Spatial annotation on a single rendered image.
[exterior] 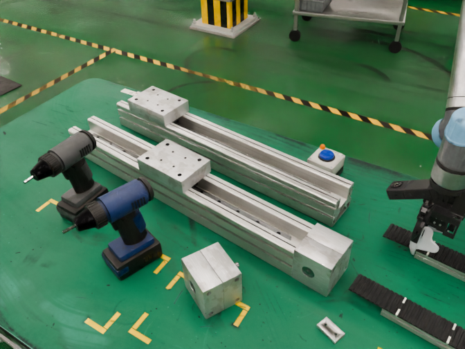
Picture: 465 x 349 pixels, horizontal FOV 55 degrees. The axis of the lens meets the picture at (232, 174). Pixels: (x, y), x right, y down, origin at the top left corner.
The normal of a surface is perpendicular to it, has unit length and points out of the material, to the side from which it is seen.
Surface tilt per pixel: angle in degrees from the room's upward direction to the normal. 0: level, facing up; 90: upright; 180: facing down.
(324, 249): 0
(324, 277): 90
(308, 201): 90
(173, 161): 0
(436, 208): 0
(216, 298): 90
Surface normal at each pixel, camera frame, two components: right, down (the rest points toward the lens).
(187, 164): -0.03, -0.77
